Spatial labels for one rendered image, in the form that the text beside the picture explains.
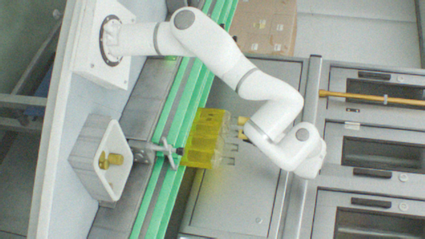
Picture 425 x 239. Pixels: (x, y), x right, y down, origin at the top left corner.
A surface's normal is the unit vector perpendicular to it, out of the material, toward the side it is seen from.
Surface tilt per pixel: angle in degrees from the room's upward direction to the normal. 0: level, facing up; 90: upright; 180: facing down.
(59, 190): 0
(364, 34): 90
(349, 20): 90
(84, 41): 90
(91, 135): 90
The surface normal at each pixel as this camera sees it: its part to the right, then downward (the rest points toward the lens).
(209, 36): -0.18, -0.32
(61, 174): 0.96, 0.11
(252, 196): -0.14, -0.62
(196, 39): -0.38, -0.12
